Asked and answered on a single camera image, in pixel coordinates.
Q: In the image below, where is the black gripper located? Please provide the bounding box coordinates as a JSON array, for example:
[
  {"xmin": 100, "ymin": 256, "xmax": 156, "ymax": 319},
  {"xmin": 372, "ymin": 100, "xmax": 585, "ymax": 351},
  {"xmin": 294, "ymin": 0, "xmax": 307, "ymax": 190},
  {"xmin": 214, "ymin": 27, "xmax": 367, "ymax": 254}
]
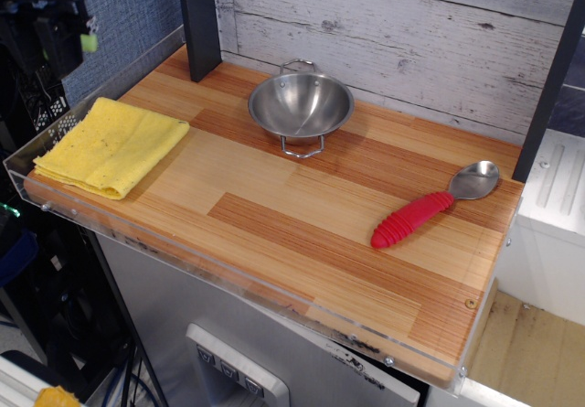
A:
[{"xmin": 1, "ymin": 0, "xmax": 97, "ymax": 78}]

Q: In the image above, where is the green toy broccoli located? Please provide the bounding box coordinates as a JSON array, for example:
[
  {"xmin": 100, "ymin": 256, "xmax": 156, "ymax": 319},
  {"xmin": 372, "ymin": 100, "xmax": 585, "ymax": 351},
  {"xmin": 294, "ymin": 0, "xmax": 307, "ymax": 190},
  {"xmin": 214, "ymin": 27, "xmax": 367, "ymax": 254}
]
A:
[{"xmin": 80, "ymin": 34, "xmax": 99, "ymax": 53}]

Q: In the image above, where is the yellow folded cloth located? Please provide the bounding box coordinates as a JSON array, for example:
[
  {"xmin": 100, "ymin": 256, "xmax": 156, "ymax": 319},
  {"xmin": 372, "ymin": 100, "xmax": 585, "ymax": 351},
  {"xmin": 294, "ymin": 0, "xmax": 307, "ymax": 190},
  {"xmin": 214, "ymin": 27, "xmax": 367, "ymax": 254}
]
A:
[{"xmin": 34, "ymin": 97, "xmax": 189, "ymax": 200}]

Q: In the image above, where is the black plastic crate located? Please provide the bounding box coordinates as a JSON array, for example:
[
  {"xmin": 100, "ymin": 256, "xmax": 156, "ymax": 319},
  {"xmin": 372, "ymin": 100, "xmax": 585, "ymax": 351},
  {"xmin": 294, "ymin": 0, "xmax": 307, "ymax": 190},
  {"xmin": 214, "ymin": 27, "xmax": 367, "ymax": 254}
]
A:
[{"xmin": 1, "ymin": 57, "xmax": 69, "ymax": 132}]

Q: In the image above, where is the blue fabric panel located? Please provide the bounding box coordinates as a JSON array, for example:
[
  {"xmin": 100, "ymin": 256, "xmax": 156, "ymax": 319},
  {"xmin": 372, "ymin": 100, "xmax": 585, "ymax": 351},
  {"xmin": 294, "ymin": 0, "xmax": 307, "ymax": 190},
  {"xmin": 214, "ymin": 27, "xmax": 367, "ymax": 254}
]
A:
[{"xmin": 63, "ymin": 0, "xmax": 184, "ymax": 107}]

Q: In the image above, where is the silver cabinet with dispenser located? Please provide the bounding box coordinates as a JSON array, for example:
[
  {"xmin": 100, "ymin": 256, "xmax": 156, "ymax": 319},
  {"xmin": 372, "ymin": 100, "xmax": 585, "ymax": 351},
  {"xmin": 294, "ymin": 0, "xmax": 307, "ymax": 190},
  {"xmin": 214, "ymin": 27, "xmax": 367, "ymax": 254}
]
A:
[{"xmin": 97, "ymin": 236, "xmax": 429, "ymax": 406}]

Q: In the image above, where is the clear acrylic table guard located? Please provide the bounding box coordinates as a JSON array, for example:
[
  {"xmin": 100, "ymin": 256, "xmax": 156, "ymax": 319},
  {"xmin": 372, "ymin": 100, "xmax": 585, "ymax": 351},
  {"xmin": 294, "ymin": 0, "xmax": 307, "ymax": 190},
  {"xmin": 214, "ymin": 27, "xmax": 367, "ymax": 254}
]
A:
[{"xmin": 9, "ymin": 49, "xmax": 522, "ymax": 389}]

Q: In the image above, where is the left black frame post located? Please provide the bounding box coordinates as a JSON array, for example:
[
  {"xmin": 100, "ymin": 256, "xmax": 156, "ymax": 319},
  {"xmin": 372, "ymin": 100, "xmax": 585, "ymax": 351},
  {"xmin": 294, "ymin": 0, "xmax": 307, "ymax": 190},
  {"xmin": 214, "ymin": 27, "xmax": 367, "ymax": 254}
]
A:
[{"xmin": 180, "ymin": 0, "xmax": 222, "ymax": 82}]

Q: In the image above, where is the black frame post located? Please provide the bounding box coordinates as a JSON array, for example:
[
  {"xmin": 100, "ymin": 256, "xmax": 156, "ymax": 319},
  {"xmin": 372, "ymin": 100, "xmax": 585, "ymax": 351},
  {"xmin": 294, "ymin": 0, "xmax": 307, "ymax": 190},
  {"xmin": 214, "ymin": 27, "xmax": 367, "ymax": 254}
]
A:
[
  {"xmin": 512, "ymin": 0, "xmax": 584, "ymax": 183},
  {"xmin": 180, "ymin": 0, "xmax": 222, "ymax": 82}
]

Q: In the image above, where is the steel bowl with handles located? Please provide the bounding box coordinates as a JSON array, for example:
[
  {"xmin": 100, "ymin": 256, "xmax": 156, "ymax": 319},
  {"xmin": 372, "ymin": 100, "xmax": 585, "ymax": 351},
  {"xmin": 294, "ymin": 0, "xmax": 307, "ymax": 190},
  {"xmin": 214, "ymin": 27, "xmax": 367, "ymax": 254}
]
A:
[{"xmin": 248, "ymin": 59, "xmax": 355, "ymax": 159}]

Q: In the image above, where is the red handled metal spoon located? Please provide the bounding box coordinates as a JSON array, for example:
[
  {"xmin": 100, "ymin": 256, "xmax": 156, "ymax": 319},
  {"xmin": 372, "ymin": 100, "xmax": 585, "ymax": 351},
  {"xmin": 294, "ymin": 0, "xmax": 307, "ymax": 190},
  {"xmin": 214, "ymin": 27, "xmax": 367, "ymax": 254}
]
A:
[{"xmin": 370, "ymin": 160, "xmax": 500, "ymax": 249}]

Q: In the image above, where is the right black frame post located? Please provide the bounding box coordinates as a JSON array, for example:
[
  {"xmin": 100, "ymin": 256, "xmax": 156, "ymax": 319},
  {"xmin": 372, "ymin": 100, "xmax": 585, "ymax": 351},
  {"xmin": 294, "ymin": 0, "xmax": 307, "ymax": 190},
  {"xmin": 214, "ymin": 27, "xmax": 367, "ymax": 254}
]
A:
[{"xmin": 512, "ymin": 0, "xmax": 584, "ymax": 183}]

